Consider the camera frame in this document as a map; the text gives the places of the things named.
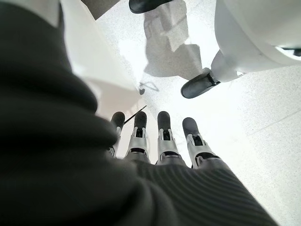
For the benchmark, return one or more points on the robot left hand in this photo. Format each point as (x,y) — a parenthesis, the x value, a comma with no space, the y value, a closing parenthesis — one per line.
(58,164)

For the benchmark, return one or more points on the robot left leg white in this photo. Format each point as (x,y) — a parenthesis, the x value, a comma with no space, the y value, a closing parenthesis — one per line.
(247,28)

